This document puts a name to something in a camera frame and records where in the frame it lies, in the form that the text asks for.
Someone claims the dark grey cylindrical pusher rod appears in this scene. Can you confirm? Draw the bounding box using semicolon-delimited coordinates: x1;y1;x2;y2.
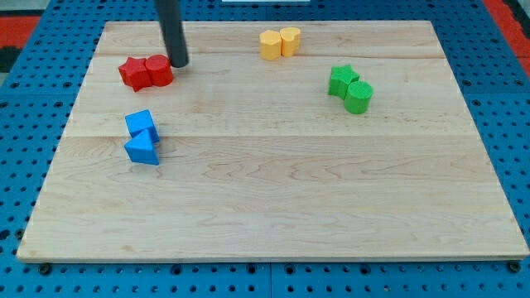
154;0;189;68

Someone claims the red cylinder block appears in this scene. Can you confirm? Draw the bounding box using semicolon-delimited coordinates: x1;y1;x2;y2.
145;55;174;87

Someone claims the red star block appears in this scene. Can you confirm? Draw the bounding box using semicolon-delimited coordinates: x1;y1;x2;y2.
118;57;152;92

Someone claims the green star block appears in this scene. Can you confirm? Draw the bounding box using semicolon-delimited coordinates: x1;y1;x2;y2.
328;65;360;99

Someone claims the yellow hexagon block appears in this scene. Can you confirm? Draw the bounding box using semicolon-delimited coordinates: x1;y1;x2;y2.
259;30;282;60

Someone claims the blue cube block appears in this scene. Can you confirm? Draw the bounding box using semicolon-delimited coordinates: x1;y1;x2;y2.
125;109;160;143

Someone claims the yellow heart block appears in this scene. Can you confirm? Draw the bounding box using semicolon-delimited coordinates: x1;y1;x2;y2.
280;26;301;57

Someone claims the blue triangle block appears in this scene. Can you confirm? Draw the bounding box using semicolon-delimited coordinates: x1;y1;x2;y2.
124;129;160;166

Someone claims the light wooden board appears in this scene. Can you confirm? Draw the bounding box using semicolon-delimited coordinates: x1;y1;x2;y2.
17;21;529;263

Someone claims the green cylinder block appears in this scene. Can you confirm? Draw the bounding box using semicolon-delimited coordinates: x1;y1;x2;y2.
344;81;373;114

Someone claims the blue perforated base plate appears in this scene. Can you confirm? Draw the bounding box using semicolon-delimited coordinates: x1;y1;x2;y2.
1;0;529;297

